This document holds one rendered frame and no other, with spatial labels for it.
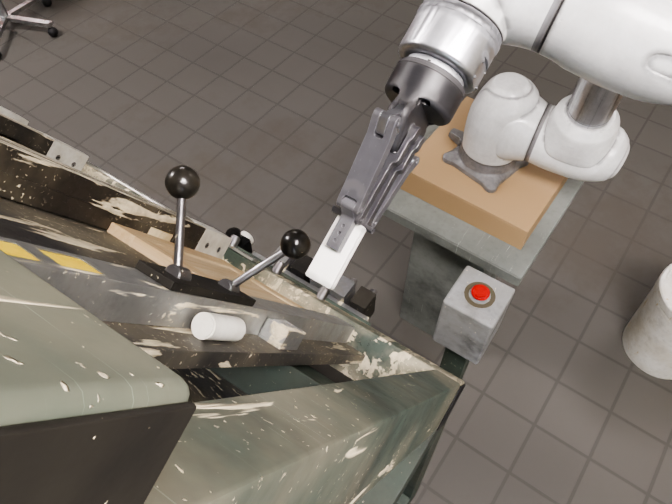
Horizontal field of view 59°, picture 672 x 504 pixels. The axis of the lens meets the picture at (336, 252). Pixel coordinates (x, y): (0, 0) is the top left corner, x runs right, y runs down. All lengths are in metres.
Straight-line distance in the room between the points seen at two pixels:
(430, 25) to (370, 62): 2.85
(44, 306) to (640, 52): 0.55
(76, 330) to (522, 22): 0.53
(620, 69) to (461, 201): 1.06
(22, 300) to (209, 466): 0.12
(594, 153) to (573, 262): 1.19
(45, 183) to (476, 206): 1.07
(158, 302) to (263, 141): 2.41
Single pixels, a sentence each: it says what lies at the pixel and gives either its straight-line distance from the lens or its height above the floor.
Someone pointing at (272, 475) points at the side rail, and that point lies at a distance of 0.29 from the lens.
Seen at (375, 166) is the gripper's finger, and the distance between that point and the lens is 0.55.
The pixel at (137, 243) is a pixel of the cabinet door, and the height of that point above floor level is 1.24.
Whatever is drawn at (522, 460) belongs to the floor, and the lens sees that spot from 2.21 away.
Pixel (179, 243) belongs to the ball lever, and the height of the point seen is 1.52.
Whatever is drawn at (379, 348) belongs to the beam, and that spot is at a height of 0.89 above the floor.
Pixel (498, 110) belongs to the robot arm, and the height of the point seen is 1.07.
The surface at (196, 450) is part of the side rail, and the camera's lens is 0.27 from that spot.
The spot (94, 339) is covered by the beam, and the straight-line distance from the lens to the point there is 0.16.
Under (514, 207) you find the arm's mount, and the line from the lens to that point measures 1.65.
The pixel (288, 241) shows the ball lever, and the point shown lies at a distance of 0.72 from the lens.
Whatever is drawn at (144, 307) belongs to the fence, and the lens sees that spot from 0.60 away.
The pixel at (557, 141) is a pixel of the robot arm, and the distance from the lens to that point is 1.53.
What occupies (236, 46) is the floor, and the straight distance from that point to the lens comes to 3.61.
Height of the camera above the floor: 2.03
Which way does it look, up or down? 54 degrees down
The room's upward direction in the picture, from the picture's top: straight up
